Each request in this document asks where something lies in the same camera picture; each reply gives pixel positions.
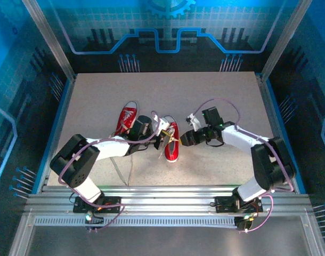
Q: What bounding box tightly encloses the grey metal front panel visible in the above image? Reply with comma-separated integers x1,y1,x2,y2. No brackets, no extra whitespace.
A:
26,226,312,256

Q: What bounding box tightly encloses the black controller module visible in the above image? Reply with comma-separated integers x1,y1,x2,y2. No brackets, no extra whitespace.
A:
84,210,105,233
234,214,255,233

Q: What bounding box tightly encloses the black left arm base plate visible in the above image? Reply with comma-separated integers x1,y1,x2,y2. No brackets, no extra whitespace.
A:
72,195,123,214

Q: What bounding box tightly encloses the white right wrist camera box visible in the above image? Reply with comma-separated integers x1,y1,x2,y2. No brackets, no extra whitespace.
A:
185,114,203,132

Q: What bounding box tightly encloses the aluminium table side rail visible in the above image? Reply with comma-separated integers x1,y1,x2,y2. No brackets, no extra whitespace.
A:
255,73,307,194
31,78,75,194

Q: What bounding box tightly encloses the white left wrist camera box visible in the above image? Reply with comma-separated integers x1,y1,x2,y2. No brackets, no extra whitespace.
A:
151,111,170,134

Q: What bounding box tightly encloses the aluminium frame post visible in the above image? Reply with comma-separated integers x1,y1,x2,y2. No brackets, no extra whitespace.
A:
21,0,77,82
259,0,314,82

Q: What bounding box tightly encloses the red canvas sneaker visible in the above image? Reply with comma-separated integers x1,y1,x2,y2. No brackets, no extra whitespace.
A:
164,115,180,163
115,100,139,137

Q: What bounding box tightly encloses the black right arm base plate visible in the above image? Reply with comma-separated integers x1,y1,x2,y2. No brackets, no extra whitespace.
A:
214,195,264,214

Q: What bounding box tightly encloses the slotted grey cable duct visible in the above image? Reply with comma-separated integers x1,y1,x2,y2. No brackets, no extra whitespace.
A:
34,215,240,228

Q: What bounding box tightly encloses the aluminium rail frame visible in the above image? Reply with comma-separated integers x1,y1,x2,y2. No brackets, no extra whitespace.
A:
23,185,314,217

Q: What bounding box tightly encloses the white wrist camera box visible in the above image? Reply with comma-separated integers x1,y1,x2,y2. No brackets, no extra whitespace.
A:
185,114,203,132
151,111,170,134

